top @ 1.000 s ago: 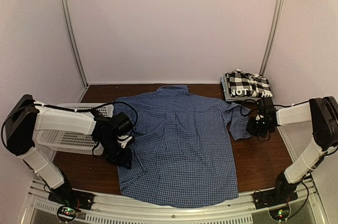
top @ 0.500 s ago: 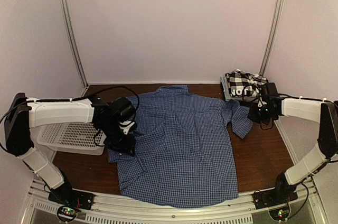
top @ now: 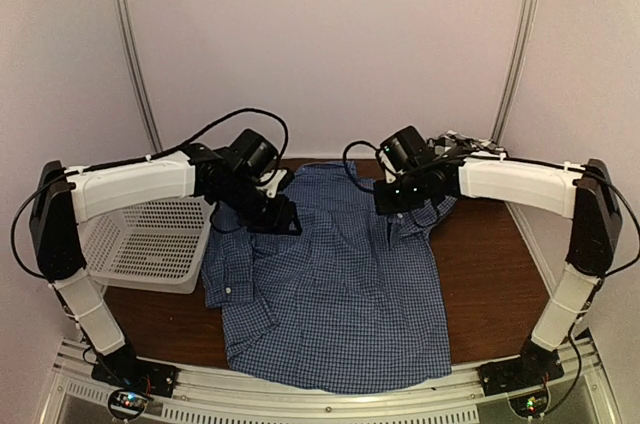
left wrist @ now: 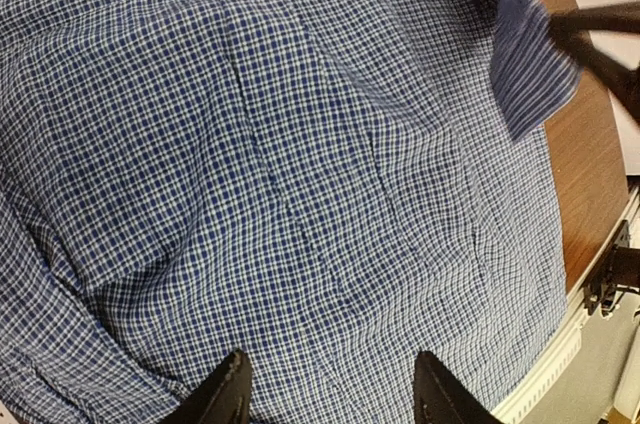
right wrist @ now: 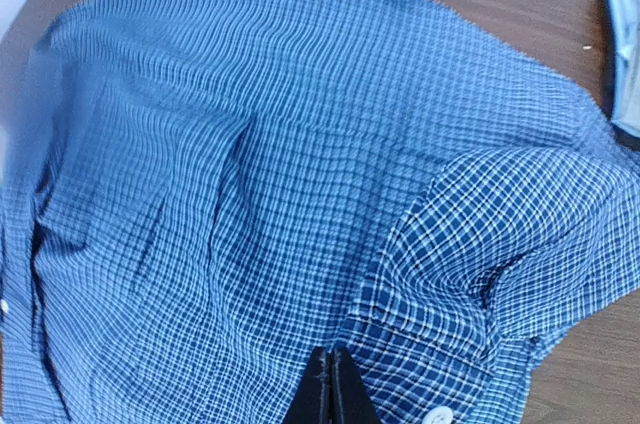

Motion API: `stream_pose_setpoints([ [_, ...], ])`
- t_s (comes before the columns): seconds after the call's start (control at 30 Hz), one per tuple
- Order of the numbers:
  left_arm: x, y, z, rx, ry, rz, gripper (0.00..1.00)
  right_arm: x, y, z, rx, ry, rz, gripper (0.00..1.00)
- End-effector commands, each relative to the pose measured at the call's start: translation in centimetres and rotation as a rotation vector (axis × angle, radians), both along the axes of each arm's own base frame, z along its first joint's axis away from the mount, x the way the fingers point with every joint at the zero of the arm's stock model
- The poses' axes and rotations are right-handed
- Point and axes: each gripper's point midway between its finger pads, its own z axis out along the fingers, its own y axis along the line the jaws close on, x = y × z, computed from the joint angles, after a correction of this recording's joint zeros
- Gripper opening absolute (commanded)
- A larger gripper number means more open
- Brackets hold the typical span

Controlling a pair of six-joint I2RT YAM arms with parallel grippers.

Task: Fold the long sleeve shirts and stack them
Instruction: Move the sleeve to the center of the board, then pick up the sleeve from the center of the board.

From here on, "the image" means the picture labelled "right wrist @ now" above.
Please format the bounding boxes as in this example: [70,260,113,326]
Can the grey folded shirt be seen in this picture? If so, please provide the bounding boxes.
[605,0,639,139]

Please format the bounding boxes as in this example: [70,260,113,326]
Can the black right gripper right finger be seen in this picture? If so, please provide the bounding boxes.
[330,348,380,424]

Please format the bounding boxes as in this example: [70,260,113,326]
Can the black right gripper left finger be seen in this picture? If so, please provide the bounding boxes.
[283,347,331,424]

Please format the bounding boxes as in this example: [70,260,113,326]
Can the blue checked shirt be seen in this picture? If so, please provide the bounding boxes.
[1,0,639,423]

